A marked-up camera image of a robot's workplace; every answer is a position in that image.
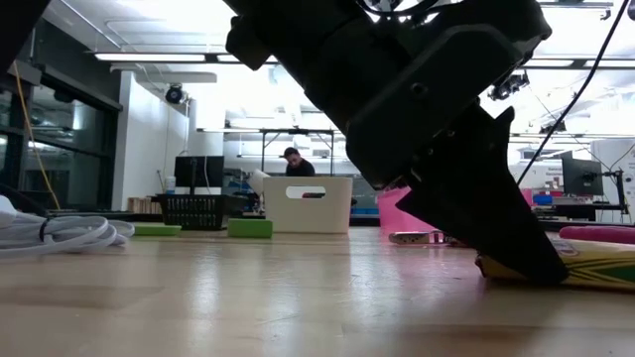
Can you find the pink translucent plastic bin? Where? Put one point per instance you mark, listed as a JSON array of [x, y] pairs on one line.
[[397, 218]]

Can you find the black ceiling camera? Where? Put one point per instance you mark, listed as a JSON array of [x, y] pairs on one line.
[[173, 94]]

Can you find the black mesh basket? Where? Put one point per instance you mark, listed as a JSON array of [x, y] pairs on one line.
[[196, 212]]

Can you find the white plastic bin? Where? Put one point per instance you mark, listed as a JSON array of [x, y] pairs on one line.
[[307, 213]]

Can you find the black computer monitor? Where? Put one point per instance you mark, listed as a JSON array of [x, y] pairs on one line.
[[581, 176], [198, 171]]

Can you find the black background workstation frame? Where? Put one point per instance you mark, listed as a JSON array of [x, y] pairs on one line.
[[297, 131]]

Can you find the person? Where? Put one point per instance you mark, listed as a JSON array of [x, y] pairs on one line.
[[297, 166]]

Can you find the black ceiling-mounted device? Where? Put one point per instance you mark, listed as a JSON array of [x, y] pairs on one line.
[[508, 85]]

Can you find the green eraser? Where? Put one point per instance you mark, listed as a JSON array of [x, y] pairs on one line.
[[250, 228], [156, 229]]

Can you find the yellow green crayon box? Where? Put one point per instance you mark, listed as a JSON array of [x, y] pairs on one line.
[[595, 268]]

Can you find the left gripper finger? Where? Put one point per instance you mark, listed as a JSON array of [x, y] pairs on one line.
[[496, 223]]

